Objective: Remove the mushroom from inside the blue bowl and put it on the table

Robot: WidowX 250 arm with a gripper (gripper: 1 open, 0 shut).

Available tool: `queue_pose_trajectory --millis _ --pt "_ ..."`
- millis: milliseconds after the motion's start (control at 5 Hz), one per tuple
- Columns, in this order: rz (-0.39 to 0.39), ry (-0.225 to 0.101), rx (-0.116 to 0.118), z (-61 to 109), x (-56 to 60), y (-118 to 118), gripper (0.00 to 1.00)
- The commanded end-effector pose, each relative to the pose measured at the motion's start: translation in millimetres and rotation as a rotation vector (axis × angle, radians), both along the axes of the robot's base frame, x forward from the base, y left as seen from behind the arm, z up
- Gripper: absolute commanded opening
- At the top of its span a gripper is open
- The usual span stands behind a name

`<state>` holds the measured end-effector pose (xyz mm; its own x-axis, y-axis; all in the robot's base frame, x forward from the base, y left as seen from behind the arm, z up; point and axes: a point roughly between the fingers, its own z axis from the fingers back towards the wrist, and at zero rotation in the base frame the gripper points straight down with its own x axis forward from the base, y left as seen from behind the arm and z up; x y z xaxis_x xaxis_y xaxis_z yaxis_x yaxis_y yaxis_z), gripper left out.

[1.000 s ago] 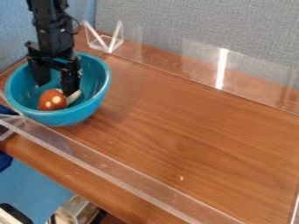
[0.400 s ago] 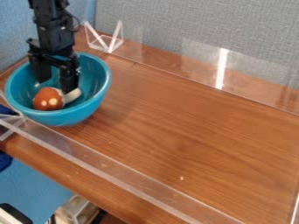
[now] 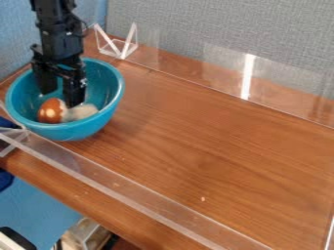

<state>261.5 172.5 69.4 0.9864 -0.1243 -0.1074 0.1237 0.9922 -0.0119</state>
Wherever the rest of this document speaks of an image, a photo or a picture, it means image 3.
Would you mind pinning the blue bowl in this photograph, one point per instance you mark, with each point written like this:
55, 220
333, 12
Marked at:
106, 87

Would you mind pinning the clear acrylic left bracket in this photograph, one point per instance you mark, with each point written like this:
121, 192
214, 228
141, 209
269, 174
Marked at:
14, 136

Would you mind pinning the blue cloth object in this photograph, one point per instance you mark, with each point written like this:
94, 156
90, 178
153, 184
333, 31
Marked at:
6, 176

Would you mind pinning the clear acrylic front barrier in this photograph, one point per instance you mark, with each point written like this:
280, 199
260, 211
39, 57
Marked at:
158, 207

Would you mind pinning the black white object below table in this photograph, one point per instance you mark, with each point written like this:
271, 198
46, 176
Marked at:
13, 241

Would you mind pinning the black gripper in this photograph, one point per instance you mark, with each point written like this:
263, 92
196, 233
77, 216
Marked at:
57, 57

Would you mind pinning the brown white plush mushroom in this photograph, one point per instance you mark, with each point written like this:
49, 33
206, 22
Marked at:
54, 112

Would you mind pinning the clear acrylic corner bracket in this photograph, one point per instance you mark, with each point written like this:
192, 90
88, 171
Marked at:
113, 46

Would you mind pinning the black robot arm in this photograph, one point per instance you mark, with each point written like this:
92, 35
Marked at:
55, 9

